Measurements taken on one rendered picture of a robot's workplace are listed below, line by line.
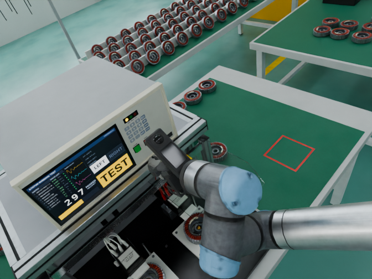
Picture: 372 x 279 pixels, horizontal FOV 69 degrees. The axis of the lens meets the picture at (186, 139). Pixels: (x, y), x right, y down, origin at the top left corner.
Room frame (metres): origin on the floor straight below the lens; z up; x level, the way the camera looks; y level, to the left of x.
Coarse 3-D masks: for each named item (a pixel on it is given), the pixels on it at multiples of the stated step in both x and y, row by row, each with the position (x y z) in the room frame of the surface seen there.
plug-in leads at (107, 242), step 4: (112, 232) 0.49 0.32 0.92; (108, 236) 0.49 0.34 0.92; (116, 236) 0.48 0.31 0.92; (104, 240) 0.47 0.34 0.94; (108, 240) 0.49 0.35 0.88; (112, 240) 0.47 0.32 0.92; (120, 240) 0.49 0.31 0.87; (108, 244) 0.49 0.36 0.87; (112, 244) 0.48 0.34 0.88; (120, 244) 0.49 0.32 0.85; (124, 244) 0.47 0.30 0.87; (128, 244) 0.48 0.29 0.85; (108, 248) 0.45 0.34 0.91; (116, 248) 0.47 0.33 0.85; (120, 248) 0.46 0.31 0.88; (112, 252) 0.44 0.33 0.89; (116, 252) 0.45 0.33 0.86; (120, 252) 0.46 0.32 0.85; (116, 256) 0.45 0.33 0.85
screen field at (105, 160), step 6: (120, 144) 0.56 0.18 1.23; (114, 150) 0.54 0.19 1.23; (120, 150) 0.55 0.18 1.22; (108, 156) 0.53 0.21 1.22; (114, 156) 0.54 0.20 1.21; (96, 162) 0.51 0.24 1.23; (102, 162) 0.52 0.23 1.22; (108, 162) 0.53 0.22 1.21; (90, 168) 0.50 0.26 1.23; (96, 168) 0.51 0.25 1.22
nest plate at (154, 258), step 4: (152, 256) 0.44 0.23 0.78; (156, 256) 0.44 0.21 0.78; (148, 260) 0.44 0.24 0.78; (152, 260) 0.43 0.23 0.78; (156, 260) 0.43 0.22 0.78; (160, 260) 0.42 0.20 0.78; (160, 264) 0.41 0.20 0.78; (164, 264) 0.41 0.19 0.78; (164, 268) 0.39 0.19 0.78; (168, 268) 0.39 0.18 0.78; (164, 272) 0.38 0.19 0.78; (168, 272) 0.38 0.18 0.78; (172, 272) 0.37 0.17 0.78; (168, 276) 0.36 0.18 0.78; (172, 276) 0.36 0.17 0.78; (176, 276) 0.36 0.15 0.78
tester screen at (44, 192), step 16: (112, 128) 0.56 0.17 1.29; (96, 144) 0.53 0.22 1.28; (112, 144) 0.55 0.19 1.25; (80, 160) 0.50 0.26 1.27; (96, 160) 0.52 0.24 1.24; (112, 160) 0.54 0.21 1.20; (48, 176) 0.46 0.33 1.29; (64, 176) 0.47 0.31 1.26; (80, 176) 0.49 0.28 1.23; (96, 176) 0.50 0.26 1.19; (32, 192) 0.43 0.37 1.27; (48, 192) 0.44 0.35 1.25; (64, 192) 0.46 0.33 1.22; (96, 192) 0.49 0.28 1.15; (48, 208) 0.43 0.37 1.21; (64, 208) 0.44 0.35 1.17
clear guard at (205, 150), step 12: (192, 144) 0.65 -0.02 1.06; (204, 144) 0.63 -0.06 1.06; (192, 156) 0.60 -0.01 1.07; (204, 156) 0.58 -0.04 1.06; (216, 156) 0.57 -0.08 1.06; (228, 156) 0.56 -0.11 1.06; (252, 168) 0.50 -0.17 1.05; (156, 180) 0.54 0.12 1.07; (168, 192) 0.48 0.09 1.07; (180, 204) 0.43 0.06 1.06; (192, 204) 0.42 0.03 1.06; (204, 204) 0.41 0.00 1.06; (192, 216) 0.39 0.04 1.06
